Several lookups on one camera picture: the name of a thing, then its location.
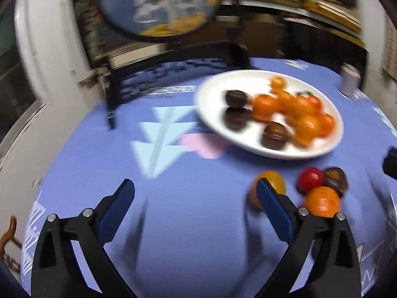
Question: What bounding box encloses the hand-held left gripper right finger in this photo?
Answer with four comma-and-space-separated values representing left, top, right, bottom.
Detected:
254, 178, 365, 298

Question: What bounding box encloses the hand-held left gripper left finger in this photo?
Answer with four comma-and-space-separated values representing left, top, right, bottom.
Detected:
31, 178, 137, 298

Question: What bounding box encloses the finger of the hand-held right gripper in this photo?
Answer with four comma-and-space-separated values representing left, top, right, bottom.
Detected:
383, 147, 397, 181

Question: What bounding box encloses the small round kumquat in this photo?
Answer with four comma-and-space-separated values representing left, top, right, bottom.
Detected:
270, 76, 286, 91
250, 170, 286, 209

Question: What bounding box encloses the red cherry tomato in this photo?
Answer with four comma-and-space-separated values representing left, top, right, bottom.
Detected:
296, 167, 326, 193

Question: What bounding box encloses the dark water chestnut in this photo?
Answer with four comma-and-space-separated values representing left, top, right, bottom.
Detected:
323, 167, 349, 197
261, 122, 290, 149
224, 107, 253, 131
225, 90, 250, 109

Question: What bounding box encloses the smooth oval kumquat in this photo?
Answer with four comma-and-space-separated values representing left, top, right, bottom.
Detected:
316, 113, 337, 135

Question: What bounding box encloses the large mandarin orange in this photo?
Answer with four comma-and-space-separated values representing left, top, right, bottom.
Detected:
290, 115, 323, 146

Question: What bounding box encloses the mandarin orange with leaf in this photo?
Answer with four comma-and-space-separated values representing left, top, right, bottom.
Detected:
293, 91, 320, 118

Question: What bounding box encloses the white oval plate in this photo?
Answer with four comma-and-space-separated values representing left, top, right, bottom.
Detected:
195, 70, 344, 160

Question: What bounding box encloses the blue printed tablecloth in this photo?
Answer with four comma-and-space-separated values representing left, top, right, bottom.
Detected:
20, 57, 397, 298

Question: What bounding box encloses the small white cup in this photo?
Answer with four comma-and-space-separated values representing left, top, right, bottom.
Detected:
339, 63, 362, 97

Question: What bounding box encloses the wooden chair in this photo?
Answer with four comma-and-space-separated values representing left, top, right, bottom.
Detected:
0, 216, 24, 274

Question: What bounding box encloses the brown wooden cabinet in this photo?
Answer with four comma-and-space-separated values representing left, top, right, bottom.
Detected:
217, 15, 287, 59

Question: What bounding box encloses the stack of wooden boxes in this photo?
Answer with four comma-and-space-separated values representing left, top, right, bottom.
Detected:
236, 0, 365, 41

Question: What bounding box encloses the black chair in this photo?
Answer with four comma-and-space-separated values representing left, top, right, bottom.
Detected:
70, 0, 259, 129

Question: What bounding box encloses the brick pattern wall poster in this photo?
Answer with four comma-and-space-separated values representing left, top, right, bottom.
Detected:
380, 9, 397, 78

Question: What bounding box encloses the window with white frame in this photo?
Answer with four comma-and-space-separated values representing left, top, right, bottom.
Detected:
0, 0, 50, 149

